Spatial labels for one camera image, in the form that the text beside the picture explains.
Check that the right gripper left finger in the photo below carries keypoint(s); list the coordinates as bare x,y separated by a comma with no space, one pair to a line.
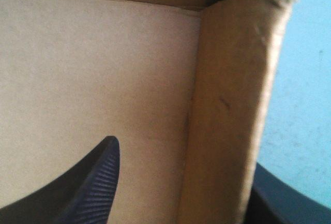
88,187

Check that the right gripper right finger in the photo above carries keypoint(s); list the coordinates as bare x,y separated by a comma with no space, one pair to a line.
287,200

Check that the brown cardboard box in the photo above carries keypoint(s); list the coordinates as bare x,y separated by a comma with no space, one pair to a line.
116,66

